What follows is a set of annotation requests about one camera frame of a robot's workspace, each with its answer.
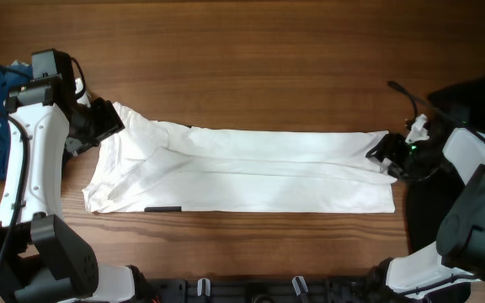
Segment black garment right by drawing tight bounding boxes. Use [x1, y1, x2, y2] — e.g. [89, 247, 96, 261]
[404, 74, 485, 253]

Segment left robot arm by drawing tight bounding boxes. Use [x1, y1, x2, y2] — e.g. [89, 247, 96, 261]
[0, 49, 150, 302]

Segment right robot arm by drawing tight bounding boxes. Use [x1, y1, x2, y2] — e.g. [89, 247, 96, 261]
[365, 110, 485, 302]

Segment white polo shirt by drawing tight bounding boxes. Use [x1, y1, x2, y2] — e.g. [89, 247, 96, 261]
[83, 104, 395, 213]

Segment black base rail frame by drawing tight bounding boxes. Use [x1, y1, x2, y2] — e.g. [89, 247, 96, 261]
[149, 276, 393, 303]

